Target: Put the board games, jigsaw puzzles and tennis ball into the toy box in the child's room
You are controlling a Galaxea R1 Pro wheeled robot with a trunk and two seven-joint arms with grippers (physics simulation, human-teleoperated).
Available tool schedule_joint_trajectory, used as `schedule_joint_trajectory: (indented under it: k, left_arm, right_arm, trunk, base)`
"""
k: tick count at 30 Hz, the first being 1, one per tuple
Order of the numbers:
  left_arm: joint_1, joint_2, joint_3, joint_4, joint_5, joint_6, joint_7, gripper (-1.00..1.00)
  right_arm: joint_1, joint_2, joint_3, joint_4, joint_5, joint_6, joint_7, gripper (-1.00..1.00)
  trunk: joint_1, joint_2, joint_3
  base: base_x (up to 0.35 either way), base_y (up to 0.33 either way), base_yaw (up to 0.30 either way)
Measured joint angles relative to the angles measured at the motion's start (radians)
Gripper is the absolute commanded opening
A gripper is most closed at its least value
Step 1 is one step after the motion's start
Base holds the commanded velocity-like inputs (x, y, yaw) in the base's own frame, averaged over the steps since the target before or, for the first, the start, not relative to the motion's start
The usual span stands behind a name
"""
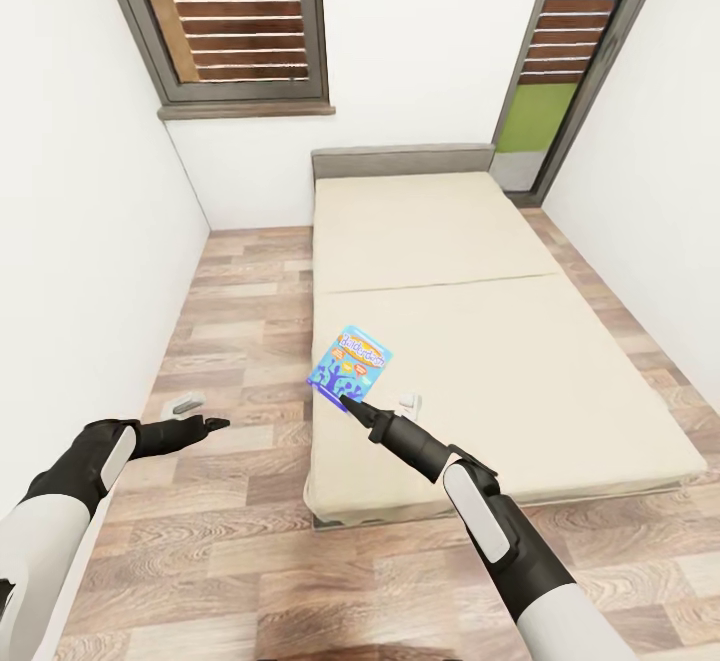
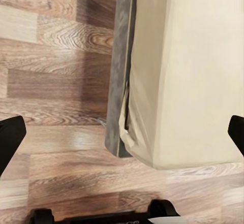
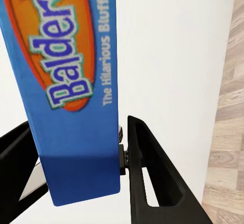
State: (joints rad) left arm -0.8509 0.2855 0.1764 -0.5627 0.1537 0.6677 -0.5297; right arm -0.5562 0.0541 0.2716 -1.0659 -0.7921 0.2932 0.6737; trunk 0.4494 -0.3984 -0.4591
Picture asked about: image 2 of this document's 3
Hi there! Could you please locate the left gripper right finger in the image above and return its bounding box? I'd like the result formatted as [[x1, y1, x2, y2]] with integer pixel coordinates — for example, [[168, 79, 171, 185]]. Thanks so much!
[[228, 115, 244, 156]]

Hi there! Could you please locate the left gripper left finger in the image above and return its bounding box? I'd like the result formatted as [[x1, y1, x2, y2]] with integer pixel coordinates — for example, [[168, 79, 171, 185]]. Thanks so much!
[[0, 115, 26, 176]]

